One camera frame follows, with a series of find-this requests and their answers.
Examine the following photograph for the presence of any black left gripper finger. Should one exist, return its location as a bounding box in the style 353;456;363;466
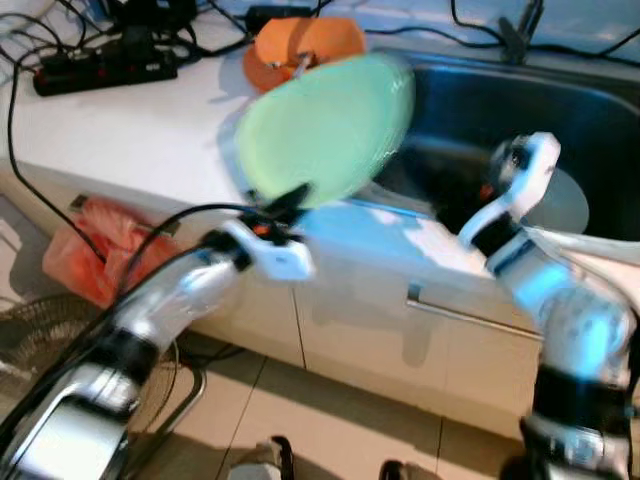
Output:
265;183;313;216

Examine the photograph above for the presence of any green plate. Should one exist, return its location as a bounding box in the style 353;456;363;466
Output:
233;52;416;209

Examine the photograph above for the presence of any white bowl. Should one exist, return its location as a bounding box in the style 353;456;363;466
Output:
530;168;591;233

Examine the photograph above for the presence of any white kitchen cabinet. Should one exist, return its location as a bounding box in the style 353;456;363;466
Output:
0;160;640;441

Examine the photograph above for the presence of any stainless steel sink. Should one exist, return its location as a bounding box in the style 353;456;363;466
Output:
375;45;640;271

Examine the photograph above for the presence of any orange plate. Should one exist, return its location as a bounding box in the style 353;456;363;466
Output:
243;50;301;93

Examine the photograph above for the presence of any dark sink faucet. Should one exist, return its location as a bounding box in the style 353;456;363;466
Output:
497;0;546;63

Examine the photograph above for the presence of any orange bowl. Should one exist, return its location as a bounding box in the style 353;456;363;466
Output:
255;17;368;71

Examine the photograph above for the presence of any small black power adapter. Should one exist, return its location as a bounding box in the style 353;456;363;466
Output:
245;5;316;31

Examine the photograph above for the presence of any red plastic bag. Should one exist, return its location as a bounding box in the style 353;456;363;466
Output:
42;195;186;309

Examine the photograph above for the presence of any black power strip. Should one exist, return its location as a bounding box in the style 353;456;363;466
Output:
33;45;179;98

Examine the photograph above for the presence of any large black power adapter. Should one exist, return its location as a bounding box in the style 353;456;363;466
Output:
105;0;201;31

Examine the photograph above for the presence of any grey robot left foot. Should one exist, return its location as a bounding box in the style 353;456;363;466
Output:
228;435;296;480

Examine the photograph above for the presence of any grey robot foot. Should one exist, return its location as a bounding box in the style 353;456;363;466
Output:
380;458;433;480
228;435;296;480

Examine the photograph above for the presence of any grey robot right foot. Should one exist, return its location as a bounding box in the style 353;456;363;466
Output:
380;458;433;480

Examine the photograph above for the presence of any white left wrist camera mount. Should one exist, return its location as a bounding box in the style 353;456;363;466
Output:
225;222;316;281

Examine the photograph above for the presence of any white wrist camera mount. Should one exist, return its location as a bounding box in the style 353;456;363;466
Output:
225;222;316;281
460;133;561;246

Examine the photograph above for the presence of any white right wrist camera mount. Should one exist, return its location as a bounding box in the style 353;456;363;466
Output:
460;133;561;246

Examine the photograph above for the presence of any floor fan with wire guard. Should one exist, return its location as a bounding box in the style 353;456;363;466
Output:
0;295;206;480

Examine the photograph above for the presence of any black hanging power cable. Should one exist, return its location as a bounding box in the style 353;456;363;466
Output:
5;55;111;266

